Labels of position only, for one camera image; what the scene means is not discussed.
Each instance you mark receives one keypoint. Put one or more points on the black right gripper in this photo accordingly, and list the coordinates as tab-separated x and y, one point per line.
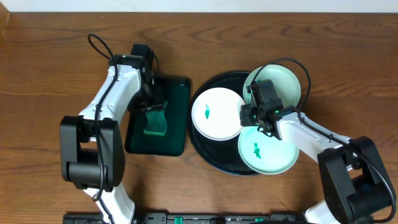
245	121

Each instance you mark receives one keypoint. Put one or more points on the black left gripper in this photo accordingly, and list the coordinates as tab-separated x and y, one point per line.
152	107

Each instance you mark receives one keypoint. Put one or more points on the green wavy sponge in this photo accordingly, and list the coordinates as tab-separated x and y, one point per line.
156	122

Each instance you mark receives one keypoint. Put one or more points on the white plate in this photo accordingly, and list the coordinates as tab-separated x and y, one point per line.
215	114

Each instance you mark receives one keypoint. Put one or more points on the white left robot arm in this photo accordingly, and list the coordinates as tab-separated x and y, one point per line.
91	147

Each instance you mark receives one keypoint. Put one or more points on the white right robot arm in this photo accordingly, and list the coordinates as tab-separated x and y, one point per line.
354	180

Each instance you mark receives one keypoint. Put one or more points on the black rectangular tray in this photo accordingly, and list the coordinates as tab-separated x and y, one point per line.
176	92

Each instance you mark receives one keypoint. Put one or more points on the black round tray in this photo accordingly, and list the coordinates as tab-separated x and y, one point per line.
222	155

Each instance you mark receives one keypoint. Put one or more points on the pale green plate top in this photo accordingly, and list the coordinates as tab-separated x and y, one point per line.
285	82

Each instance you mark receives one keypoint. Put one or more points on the pale green plate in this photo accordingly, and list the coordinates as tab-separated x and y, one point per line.
265	155
285	82

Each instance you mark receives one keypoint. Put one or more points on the pale green plate bottom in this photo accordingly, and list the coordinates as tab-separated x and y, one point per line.
265	155

